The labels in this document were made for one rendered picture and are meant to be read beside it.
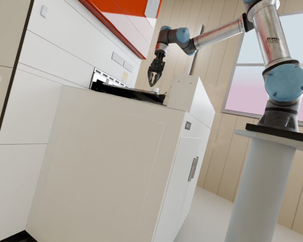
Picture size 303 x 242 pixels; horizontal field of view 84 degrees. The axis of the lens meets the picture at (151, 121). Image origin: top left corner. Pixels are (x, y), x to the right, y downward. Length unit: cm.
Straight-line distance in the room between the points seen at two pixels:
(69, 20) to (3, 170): 71
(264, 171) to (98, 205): 67
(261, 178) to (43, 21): 108
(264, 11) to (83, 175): 99
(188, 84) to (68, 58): 60
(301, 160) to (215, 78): 146
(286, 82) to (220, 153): 195
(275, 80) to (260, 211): 50
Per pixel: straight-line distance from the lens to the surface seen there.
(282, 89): 74
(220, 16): 333
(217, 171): 262
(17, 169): 96
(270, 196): 85
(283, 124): 84
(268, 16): 90
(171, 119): 58
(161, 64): 104
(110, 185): 71
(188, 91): 65
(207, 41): 112
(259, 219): 87
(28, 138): 92
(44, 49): 90
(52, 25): 93
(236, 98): 262
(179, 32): 105
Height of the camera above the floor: 76
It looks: level
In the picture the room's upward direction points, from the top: 15 degrees clockwise
